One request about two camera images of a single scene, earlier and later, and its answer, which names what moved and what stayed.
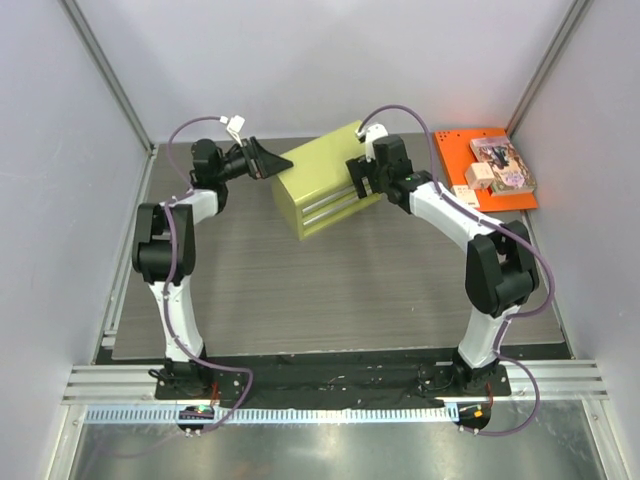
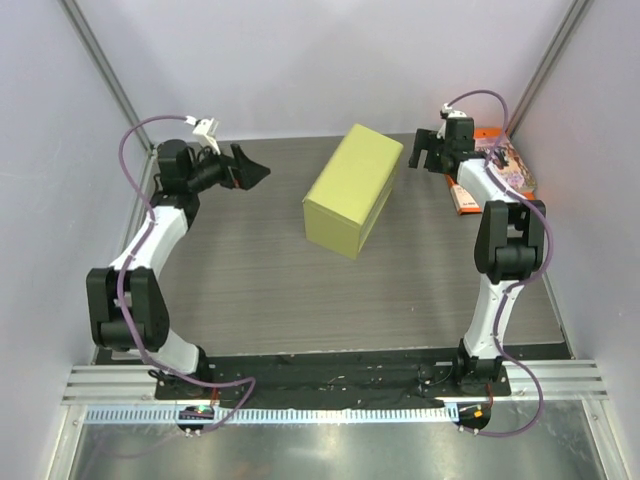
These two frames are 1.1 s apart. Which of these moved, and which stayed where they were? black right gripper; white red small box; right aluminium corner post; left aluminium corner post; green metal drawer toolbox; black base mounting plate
Moved: black right gripper; green metal drawer toolbox
Stayed: black base mounting plate; left aluminium corner post; right aluminium corner post; white red small box
